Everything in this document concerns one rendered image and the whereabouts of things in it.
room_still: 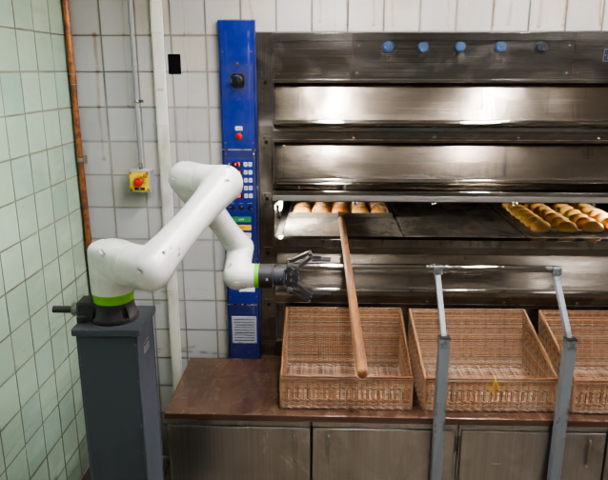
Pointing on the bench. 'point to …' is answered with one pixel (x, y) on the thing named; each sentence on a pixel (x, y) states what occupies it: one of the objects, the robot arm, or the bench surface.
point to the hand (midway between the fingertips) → (327, 276)
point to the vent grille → (244, 329)
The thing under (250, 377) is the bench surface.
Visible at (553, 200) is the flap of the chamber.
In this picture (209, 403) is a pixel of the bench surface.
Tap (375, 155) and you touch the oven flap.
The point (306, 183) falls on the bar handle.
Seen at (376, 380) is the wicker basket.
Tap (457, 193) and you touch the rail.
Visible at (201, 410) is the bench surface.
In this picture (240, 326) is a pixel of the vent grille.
